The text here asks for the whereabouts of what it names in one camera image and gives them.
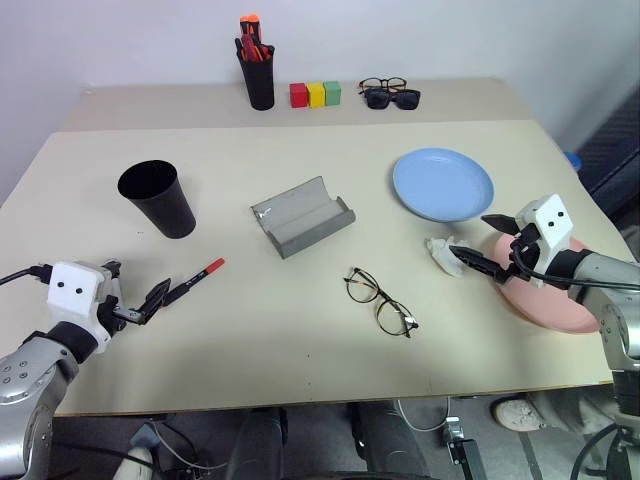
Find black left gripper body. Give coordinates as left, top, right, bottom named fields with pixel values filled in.
left=96, top=258, right=128, bottom=334

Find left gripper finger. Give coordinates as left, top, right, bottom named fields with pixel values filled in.
left=144, top=280, right=174, bottom=313
left=112, top=298, right=162, bottom=327

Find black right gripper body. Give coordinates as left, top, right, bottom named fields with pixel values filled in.
left=507, top=223, right=544, bottom=284

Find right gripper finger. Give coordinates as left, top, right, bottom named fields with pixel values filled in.
left=447, top=243, right=516, bottom=287
left=480, top=213, right=524, bottom=236

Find white tissue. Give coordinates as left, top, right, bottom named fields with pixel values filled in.
left=425, top=234, right=470, bottom=279

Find black pen with red cap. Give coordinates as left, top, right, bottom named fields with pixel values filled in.
left=163, top=257, right=226, bottom=307

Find blue plate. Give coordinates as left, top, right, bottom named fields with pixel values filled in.
left=391, top=146, right=496, bottom=224

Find pink plate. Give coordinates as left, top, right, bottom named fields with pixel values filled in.
left=486, top=233, right=602, bottom=336

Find empty black cup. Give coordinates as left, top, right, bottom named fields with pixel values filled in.
left=117, top=159, right=198, bottom=241

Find tortoiseshell clear eyeglasses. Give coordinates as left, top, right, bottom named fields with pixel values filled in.
left=343, top=266, right=420, bottom=340

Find black woven chair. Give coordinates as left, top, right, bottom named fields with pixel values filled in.
left=574, top=87, right=640, bottom=219

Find white and blue object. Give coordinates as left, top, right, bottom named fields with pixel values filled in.
left=112, top=420, right=162, bottom=480

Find white shoe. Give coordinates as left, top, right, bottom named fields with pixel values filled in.
left=493, top=396, right=547, bottom=434

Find open grey glasses case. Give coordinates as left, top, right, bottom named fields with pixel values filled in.
left=249, top=175, right=358, bottom=260

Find black sunglasses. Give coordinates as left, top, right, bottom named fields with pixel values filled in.
left=361, top=88, right=423, bottom=113

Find black-framed clear eyeglasses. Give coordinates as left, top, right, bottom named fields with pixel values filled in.
left=357, top=76, right=408, bottom=97

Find yellow block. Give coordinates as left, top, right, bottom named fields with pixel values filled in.
left=305, top=81, right=328, bottom=109

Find black cup holding screwdrivers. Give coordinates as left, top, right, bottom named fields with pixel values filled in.
left=234, top=37, right=277, bottom=112

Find short orange-black screwdriver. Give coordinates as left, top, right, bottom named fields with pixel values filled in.
left=235, top=35, right=275, bottom=64

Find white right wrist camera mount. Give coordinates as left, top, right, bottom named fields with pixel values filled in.
left=513, top=193, right=577, bottom=290

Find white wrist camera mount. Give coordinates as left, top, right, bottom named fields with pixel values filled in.
left=513, top=193, right=577, bottom=290
left=46, top=260, right=122, bottom=354

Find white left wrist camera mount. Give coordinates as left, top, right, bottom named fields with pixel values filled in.
left=46, top=260, right=122, bottom=354

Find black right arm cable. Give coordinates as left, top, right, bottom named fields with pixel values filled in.
left=508, top=238, right=640, bottom=292

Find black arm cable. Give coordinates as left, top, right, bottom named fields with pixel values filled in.
left=508, top=238, right=640, bottom=292
left=0, top=266, right=53, bottom=288

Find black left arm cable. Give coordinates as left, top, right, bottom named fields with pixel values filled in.
left=0, top=266, right=53, bottom=288

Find white floor cable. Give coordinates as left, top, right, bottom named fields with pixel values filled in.
left=394, top=397, right=454, bottom=434

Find black metal bracket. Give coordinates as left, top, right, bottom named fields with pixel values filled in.
left=441, top=415, right=487, bottom=480

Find tall orange-handled screwdriver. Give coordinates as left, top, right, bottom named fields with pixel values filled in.
left=239, top=14, right=263, bottom=56

